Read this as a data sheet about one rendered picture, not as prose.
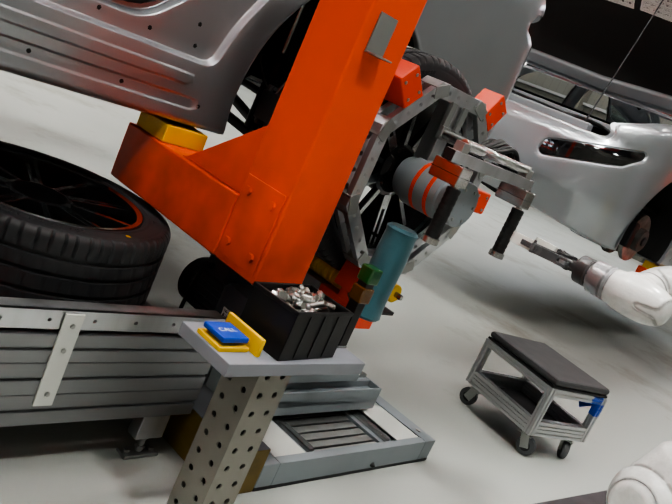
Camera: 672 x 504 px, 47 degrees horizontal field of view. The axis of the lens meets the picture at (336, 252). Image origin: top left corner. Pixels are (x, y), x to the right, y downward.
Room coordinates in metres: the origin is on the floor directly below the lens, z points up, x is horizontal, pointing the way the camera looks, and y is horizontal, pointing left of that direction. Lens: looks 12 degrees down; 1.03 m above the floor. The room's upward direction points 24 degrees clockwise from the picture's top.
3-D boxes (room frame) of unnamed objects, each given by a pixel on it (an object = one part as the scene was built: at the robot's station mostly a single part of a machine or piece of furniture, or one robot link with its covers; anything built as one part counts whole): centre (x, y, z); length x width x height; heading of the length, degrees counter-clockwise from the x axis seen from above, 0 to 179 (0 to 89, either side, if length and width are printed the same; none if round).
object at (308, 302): (1.61, 0.02, 0.51); 0.20 x 0.14 x 0.13; 146
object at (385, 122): (2.15, -0.12, 0.85); 0.54 x 0.07 x 0.54; 141
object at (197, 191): (2.00, 0.42, 0.69); 0.52 x 0.17 x 0.35; 51
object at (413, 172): (2.11, -0.18, 0.85); 0.21 x 0.14 x 0.14; 51
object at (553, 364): (3.04, -0.98, 0.17); 0.43 x 0.36 x 0.34; 36
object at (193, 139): (2.11, 0.55, 0.70); 0.14 x 0.14 x 0.05; 51
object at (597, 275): (1.95, -0.64, 0.83); 0.09 x 0.06 x 0.09; 141
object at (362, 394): (2.30, -0.02, 0.13); 0.50 x 0.36 x 0.10; 141
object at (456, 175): (1.89, -0.18, 0.93); 0.09 x 0.05 x 0.05; 51
